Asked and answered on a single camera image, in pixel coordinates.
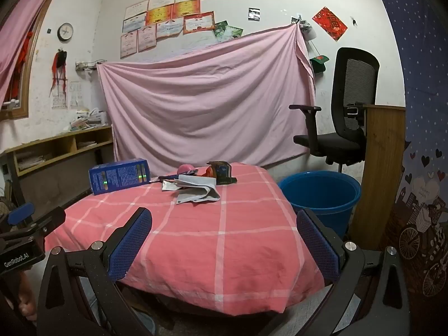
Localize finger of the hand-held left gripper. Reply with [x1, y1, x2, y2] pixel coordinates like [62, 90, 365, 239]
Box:
[6, 202, 36, 226]
[19, 206, 67, 240]

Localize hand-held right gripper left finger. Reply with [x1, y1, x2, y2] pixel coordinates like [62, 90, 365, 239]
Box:
[37, 207, 155, 336]

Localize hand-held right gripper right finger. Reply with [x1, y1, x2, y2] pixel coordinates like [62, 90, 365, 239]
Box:
[296, 208, 412, 336]

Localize person's left hand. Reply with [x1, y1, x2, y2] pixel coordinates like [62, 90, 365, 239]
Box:
[17, 272, 38, 323]

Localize wooden shelf unit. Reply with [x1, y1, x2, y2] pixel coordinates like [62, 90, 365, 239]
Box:
[5, 126, 114, 197]

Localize pink checked tablecloth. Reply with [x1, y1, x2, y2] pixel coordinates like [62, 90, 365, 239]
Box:
[45, 163, 326, 315]

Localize blue cardboard box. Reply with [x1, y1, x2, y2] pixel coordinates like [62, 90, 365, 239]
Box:
[88, 158, 152, 196]

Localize dark patterned wrapper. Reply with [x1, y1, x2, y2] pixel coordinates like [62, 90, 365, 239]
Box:
[150, 170, 200, 183]

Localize grey folded cloth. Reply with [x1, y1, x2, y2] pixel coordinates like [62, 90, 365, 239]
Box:
[162, 177, 221, 204]

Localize wooden cabinet panel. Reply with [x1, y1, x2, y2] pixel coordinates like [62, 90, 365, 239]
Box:
[350, 104, 407, 251]

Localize stack of books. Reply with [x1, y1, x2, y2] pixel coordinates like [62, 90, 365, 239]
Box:
[70, 108, 109, 132]

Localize black office chair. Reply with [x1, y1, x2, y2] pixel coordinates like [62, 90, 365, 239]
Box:
[289, 47, 380, 174]

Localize dark printed packet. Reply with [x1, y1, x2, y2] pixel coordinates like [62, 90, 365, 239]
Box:
[206, 161, 238, 185]

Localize pink hanging sheet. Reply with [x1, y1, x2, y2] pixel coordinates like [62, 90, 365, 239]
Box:
[96, 24, 316, 174]

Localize green cap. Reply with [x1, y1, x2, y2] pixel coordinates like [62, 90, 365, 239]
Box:
[310, 55, 330, 74]

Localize pink curtain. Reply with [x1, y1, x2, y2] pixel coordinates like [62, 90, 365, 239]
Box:
[0, 0, 67, 104]

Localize blue printed curtain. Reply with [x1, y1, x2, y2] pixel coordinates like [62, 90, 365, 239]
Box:
[367, 0, 448, 319]

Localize paper wall calendar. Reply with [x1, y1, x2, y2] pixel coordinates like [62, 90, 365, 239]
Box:
[52, 81, 82, 110]

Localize red tassel wall hanging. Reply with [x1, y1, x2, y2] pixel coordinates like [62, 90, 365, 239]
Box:
[50, 51, 68, 97]

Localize wooden window frame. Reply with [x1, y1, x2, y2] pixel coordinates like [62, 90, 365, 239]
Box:
[0, 0, 58, 120]

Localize white wall rack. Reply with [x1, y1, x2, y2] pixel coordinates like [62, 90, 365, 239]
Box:
[75, 59, 106, 71]

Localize round wall clock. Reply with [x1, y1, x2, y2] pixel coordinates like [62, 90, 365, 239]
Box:
[57, 23, 74, 41]

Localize red paper wall decoration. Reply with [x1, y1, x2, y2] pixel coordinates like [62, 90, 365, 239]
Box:
[312, 6, 348, 41]

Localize group of wall certificates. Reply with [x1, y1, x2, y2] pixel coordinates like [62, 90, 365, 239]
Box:
[120, 0, 235, 59]

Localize green wall photos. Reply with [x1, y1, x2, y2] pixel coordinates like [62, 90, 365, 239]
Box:
[213, 21, 243, 41]

